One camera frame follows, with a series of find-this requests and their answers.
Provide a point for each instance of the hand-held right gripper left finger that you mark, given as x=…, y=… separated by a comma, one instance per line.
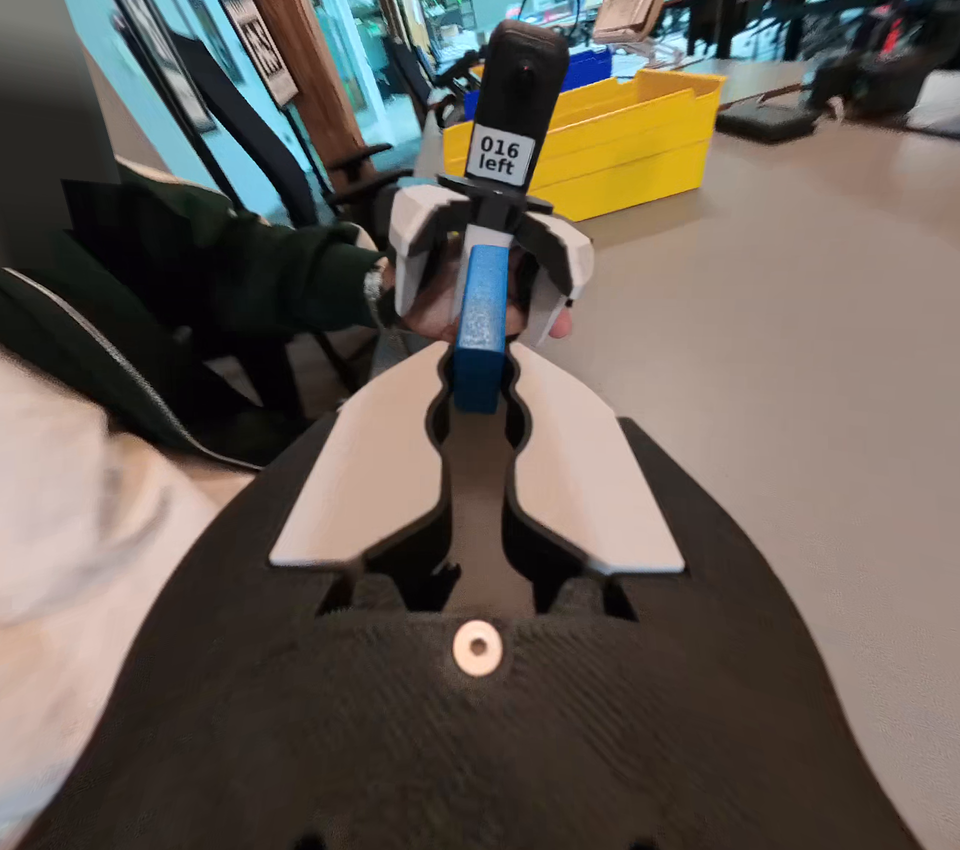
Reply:
x=367, y=482

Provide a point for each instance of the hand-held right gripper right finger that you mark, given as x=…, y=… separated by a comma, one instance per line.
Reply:
x=592, y=490

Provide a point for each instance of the yellow plastic bin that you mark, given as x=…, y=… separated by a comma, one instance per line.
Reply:
x=622, y=145

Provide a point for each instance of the blue rectangular block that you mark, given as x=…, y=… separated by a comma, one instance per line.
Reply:
x=480, y=355

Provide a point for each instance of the person's left forearm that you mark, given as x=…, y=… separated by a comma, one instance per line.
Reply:
x=247, y=265

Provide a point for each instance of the grey desk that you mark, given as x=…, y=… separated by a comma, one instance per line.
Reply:
x=787, y=377

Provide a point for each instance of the person's left hand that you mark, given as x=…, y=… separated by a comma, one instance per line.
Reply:
x=427, y=310

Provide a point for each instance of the blue plastic bin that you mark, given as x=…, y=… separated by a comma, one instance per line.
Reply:
x=589, y=70

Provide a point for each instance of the black office chair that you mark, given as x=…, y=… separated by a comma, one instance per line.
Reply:
x=367, y=179
x=420, y=77

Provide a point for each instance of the silver wristwatch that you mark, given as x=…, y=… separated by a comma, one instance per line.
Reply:
x=373, y=295

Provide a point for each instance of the black flat box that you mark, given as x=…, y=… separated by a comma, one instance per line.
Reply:
x=765, y=122

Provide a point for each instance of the black framed marker sign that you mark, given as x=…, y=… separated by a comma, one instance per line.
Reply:
x=259, y=47

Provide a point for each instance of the black high-back chair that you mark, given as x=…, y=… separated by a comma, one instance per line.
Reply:
x=247, y=137

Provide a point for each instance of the person's green jacket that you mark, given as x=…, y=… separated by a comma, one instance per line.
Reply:
x=112, y=355

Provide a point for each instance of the person's white clothing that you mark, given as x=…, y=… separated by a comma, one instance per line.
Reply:
x=67, y=565

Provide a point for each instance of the black battery charger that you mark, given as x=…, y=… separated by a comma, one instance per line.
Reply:
x=870, y=85

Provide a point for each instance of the large black framed poster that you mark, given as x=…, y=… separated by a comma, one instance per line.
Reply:
x=142, y=25

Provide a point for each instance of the wooden post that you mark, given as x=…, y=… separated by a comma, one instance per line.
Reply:
x=285, y=25

